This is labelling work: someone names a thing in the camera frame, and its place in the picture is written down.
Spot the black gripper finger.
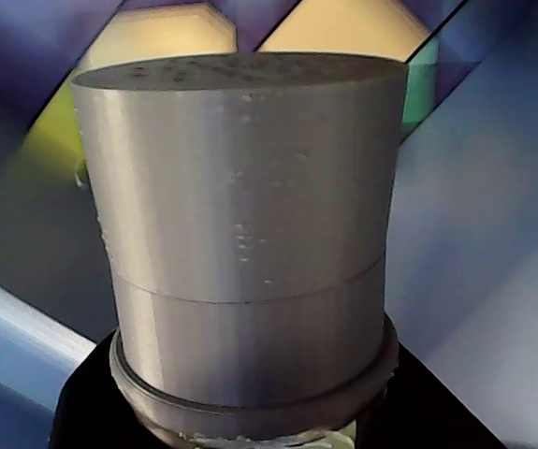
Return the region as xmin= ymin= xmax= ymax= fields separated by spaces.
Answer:
xmin=352 ymin=343 xmax=513 ymax=449
xmin=51 ymin=334 xmax=169 ymax=449

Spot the gray salt shaker green label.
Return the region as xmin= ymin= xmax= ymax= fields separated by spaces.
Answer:
xmin=69 ymin=51 xmax=410 ymax=443

